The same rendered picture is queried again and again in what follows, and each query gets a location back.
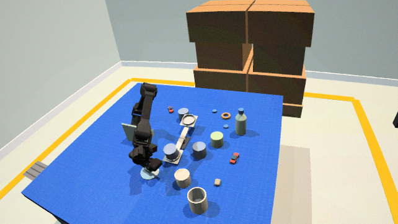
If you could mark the grey bottle with blue cap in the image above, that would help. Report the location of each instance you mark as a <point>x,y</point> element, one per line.
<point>241,122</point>

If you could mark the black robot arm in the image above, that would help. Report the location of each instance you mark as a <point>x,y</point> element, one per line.
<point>143,131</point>

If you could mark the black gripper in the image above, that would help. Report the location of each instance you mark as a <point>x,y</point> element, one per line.
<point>152,164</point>

